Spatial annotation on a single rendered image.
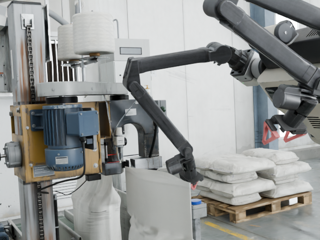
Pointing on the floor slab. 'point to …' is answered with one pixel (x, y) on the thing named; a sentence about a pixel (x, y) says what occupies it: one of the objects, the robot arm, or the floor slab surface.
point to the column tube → (27, 195)
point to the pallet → (303, 200)
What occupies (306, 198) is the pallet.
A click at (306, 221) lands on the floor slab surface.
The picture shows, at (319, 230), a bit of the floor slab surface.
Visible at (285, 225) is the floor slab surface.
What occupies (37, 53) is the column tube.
